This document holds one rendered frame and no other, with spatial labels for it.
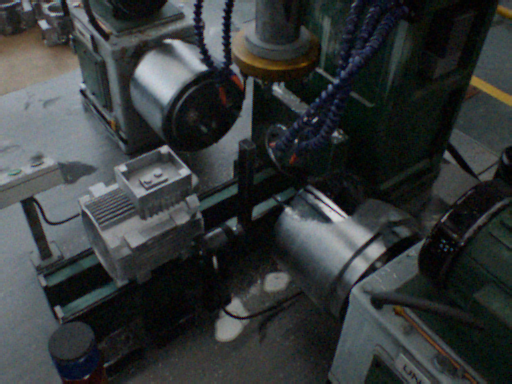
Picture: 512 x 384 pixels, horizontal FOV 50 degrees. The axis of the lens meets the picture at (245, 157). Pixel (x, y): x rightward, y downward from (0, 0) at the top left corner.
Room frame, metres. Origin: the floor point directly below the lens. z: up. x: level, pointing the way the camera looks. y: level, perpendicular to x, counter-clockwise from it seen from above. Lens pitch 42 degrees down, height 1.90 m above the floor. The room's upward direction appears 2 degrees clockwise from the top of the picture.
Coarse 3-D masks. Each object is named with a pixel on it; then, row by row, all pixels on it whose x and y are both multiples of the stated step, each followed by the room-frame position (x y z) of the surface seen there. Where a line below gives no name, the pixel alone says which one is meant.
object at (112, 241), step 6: (84, 198) 0.75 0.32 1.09; (186, 198) 0.76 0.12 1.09; (192, 198) 0.76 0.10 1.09; (186, 204) 0.76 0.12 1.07; (192, 204) 0.75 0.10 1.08; (198, 204) 0.76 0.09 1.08; (114, 234) 0.66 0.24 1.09; (108, 240) 0.65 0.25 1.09; (114, 240) 0.65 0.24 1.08; (108, 246) 0.64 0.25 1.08; (114, 246) 0.64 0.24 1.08; (126, 282) 0.65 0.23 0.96
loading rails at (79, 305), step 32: (224, 192) 0.94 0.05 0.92; (256, 192) 0.98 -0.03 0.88; (288, 192) 0.95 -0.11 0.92; (256, 224) 0.85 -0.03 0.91; (96, 256) 0.74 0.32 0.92; (192, 256) 0.75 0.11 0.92; (64, 288) 0.67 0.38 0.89; (96, 288) 0.70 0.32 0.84; (128, 288) 0.65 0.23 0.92; (160, 288) 0.69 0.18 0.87; (64, 320) 0.57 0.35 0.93; (96, 320) 0.60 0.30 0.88; (128, 320) 0.64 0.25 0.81
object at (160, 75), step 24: (168, 48) 1.21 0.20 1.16; (192, 48) 1.22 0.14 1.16; (144, 72) 1.16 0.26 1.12; (168, 72) 1.12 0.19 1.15; (192, 72) 1.10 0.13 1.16; (144, 96) 1.11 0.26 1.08; (168, 96) 1.06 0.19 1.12; (192, 96) 1.08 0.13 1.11; (216, 96) 1.12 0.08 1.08; (240, 96) 1.17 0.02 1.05; (168, 120) 1.03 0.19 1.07; (192, 120) 1.04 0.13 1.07; (216, 120) 1.12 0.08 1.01; (168, 144) 1.04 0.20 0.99; (192, 144) 1.07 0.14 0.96
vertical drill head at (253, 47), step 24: (264, 0) 0.93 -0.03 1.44; (288, 0) 0.92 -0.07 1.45; (264, 24) 0.93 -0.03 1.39; (288, 24) 0.92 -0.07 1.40; (240, 48) 0.94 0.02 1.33; (264, 48) 0.91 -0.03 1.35; (288, 48) 0.90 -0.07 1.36; (312, 48) 0.94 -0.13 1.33; (240, 72) 0.96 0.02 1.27; (264, 72) 0.87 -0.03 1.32; (288, 72) 0.87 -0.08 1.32; (264, 96) 0.90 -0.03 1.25
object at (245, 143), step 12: (240, 144) 0.75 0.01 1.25; (252, 144) 0.75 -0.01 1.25; (240, 156) 0.75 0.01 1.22; (252, 156) 0.74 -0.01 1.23; (240, 168) 0.75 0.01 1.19; (252, 168) 0.74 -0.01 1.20; (240, 180) 0.75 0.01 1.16; (252, 180) 0.74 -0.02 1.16; (240, 192) 0.75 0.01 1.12; (252, 192) 0.74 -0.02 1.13; (240, 204) 0.75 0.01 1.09; (240, 216) 0.75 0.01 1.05; (240, 228) 0.74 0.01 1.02
